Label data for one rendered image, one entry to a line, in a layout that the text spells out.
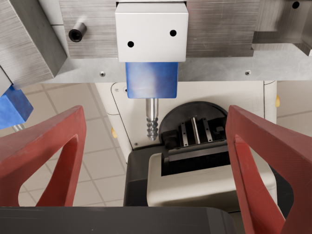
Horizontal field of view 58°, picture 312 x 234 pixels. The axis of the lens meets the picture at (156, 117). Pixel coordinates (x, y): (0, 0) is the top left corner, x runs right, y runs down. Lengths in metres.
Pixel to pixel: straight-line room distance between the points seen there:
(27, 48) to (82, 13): 0.09
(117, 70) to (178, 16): 0.16
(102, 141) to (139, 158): 0.47
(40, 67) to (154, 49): 0.14
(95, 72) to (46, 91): 1.02
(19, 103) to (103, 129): 1.11
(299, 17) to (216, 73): 0.12
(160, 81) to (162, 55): 0.03
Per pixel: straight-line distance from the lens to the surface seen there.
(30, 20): 0.31
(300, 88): 1.44
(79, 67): 0.35
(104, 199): 1.79
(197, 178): 0.51
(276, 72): 0.38
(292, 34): 0.29
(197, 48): 0.24
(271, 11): 0.28
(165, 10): 0.21
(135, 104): 0.98
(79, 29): 0.22
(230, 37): 0.24
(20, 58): 0.31
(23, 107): 0.33
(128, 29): 0.20
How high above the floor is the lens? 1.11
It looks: 55 degrees down
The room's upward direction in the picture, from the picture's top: 179 degrees clockwise
